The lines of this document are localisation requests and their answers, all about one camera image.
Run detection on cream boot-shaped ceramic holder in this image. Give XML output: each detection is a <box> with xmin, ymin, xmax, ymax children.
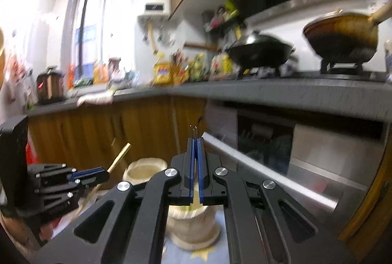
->
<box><xmin>122</xmin><ymin>157</ymin><xmax>221</xmax><ymax>251</ymax></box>

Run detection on yellow cooking oil bottle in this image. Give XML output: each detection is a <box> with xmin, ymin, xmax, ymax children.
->
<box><xmin>153</xmin><ymin>51</ymin><xmax>172</xmax><ymax>85</ymax></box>

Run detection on wooden base cabinets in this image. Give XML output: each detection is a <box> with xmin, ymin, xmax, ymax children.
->
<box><xmin>29</xmin><ymin>96</ymin><xmax>207</xmax><ymax>189</ymax></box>

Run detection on black wok with lid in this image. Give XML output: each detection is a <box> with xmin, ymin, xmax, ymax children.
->
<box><xmin>226</xmin><ymin>31</ymin><xmax>295</xmax><ymax>70</ymax></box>

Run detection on gold fork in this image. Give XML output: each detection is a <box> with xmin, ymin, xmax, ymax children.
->
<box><xmin>189</xmin><ymin>125</ymin><xmax>198</xmax><ymax>139</ymax></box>

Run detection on brown wok wooden handle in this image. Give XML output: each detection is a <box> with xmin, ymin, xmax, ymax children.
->
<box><xmin>303</xmin><ymin>2</ymin><xmax>391</xmax><ymax>64</ymax></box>

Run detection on brown rice cooker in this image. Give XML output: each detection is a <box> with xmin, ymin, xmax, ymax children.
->
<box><xmin>37</xmin><ymin>66</ymin><xmax>65</xmax><ymax>105</ymax></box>

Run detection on blue cartoon tablecloth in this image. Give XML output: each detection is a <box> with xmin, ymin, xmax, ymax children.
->
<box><xmin>161</xmin><ymin>208</ymin><xmax>230</xmax><ymax>264</ymax></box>

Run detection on red plastic bag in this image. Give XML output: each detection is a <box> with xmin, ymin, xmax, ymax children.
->
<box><xmin>26</xmin><ymin>132</ymin><xmax>40</xmax><ymax>165</ymax></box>

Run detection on wooden chopstick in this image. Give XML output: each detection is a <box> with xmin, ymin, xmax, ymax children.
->
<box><xmin>71</xmin><ymin>143</ymin><xmax>132</xmax><ymax>221</ymax></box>

